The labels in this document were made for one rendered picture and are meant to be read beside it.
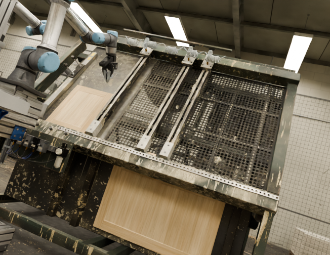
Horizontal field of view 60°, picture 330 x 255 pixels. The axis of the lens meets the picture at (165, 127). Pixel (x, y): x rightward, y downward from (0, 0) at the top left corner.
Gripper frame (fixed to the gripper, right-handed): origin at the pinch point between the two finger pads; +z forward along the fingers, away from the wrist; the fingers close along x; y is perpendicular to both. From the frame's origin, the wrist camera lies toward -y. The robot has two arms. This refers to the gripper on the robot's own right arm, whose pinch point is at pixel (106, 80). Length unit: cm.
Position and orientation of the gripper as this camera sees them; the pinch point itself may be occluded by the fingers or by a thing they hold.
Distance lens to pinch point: 219.2
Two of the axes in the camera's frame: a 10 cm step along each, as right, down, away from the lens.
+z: -1.5, 9.4, 3.2
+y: 3.8, -2.4, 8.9
